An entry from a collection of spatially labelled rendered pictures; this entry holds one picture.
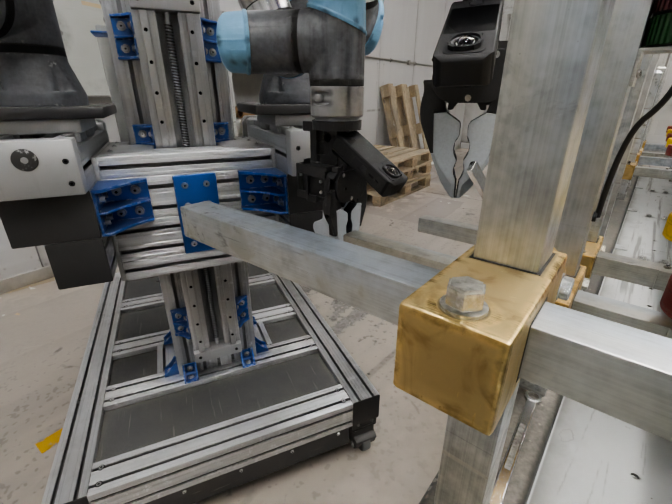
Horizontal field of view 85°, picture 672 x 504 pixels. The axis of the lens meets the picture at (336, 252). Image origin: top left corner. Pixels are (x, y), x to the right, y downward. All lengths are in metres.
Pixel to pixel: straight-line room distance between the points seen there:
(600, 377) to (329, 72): 0.44
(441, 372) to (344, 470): 1.14
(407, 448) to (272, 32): 1.22
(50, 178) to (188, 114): 0.37
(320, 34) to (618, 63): 0.32
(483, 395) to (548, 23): 0.16
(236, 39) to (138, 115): 0.54
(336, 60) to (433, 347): 0.41
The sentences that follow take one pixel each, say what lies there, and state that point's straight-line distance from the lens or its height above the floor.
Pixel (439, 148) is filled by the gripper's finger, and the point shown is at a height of 1.01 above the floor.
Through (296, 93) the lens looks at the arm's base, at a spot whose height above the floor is 1.06.
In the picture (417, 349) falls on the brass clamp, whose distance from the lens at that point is 0.18.
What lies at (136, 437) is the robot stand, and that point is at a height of 0.21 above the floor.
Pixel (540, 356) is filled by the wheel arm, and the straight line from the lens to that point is 0.20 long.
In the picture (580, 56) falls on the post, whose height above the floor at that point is 1.07.
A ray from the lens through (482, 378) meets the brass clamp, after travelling 0.17.
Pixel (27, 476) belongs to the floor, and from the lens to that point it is 1.60.
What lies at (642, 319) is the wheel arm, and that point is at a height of 0.86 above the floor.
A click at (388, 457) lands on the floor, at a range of 1.35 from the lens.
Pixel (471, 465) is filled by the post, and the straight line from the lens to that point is 0.32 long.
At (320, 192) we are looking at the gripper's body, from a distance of 0.56.
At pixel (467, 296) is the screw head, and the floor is 0.98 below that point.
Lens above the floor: 1.06
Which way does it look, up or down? 23 degrees down
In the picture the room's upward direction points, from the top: straight up
